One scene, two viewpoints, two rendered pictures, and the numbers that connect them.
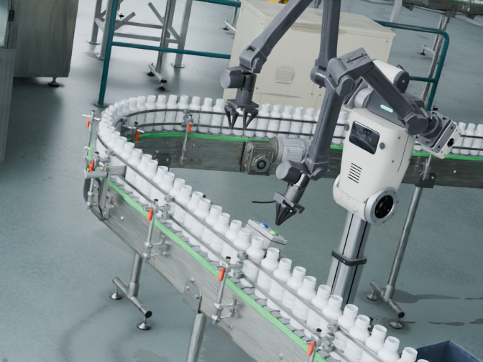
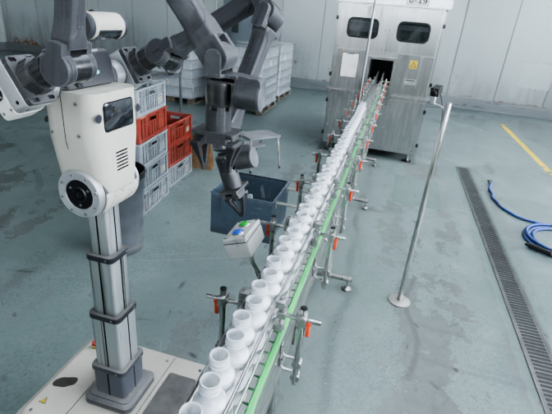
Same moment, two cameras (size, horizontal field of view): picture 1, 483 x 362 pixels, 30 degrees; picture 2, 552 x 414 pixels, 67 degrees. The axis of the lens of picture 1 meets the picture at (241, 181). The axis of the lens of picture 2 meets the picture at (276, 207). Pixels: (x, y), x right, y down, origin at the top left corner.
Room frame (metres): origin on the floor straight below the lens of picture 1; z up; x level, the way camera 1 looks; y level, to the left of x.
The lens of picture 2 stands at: (3.48, 0.88, 1.73)
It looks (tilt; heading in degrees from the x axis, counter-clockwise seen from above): 25 degrees down; 234
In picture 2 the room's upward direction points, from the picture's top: 5 degrees clockwise
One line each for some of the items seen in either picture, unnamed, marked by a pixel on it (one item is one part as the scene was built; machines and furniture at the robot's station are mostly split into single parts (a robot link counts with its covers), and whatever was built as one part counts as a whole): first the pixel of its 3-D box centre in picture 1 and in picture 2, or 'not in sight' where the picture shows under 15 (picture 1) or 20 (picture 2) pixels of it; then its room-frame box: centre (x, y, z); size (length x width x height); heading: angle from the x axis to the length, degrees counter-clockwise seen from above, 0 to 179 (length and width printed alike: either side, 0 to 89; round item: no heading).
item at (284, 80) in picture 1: (300, 87); not in sight; (7.11, -0.31, 0.59); 1.10 x 0.62 x 1.18; 112
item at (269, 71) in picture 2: not in sight; (246, 76); (-0.84, -6.48, 0.59); 1.24 x 1.03 x 1.17; 43
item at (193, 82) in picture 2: not in sight; (184, 72); (-0.01, -7.60, 0.50); 1.23 x 1.05 x 1.00; 39
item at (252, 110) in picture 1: (244, 115); (209, 150); (3.08, 0.04, 1.44); 0.07 x 0.07 x 0.09; 40
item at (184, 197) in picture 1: (182, 207); (268, 299); (2.98, 0.19, 1.08); 0.06 x 0.06 x 0.17
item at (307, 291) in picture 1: (304, 302); (318, 199); (2.45, -0.26, 1.08); 0.06 x 0.06 x 0.17
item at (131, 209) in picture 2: not in sight; (116, 209); (2.81, -2.07, 0.32); 0.45 x 0.45 x 0.64
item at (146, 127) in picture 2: not in sight; (132, 121); (2.44, -2.84, 0.78); 0.61 x 0.41 x 0.22; 47
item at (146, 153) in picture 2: not in sight; (134, 145); (2.44, -2.83, 0.55); 0.61 x 0.41 x 0.22; 47
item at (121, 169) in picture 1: (103, 194); not in sight; (3.25, 0.51, 0.96); 0.23 x 0.10 x 0.27; 130
